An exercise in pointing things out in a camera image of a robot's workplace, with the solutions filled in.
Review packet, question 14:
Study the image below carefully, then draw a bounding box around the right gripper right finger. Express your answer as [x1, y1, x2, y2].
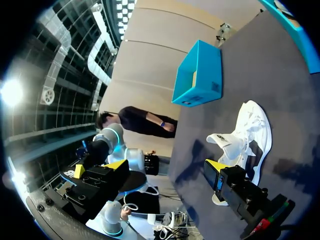
[203, 158, 274, 221]

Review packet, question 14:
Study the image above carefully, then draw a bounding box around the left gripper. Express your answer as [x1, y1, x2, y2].
[74, 139, 111, 180]

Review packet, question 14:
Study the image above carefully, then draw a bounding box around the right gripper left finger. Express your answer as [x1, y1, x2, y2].
[62, 159, 131, 221]

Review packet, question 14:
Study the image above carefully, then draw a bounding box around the white shoe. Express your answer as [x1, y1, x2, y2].
[206, 99, 274, 207]

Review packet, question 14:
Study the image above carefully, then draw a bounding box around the person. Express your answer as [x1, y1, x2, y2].
[95, 105, 179, 140]

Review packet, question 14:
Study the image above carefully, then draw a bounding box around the teal box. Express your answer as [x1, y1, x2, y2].
[171, 39, 224, 108]
[259, 0, 320, 75]

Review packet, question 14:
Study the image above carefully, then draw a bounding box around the white cable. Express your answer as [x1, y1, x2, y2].
[121, 184, 161, 219]

